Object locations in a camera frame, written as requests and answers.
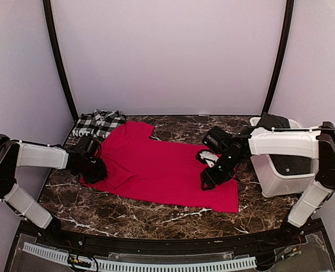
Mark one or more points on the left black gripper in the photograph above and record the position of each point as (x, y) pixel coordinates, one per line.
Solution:
(102, 173)

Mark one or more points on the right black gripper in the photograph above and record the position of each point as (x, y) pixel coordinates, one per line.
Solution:
(211, 179)

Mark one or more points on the red garment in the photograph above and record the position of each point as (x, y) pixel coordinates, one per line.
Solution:
(161, 172)

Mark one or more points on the black white checkered shirt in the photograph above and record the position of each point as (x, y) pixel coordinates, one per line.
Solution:
(98, 124)

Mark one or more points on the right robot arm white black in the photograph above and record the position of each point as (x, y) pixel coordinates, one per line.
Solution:
(225, 151)

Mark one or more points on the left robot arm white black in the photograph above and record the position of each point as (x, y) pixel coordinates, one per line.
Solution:
(82, 159)

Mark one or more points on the white plastic laundry bin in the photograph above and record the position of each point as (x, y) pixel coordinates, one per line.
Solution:
(275, 184)

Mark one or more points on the dark pinstriped button shirt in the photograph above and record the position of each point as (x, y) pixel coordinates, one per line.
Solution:
(272, 120)

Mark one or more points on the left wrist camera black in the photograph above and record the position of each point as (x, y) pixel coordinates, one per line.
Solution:
(89, 148)

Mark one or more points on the black front rail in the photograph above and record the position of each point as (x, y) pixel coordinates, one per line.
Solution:
(256, 243)

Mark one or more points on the left black frame post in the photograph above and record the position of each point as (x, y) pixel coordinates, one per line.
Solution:
(52, 32)

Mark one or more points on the black frame post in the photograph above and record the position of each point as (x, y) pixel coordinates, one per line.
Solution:
(52, 32)
(288, 14)

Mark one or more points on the right black frame post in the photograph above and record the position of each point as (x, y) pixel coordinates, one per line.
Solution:
(288, 14)

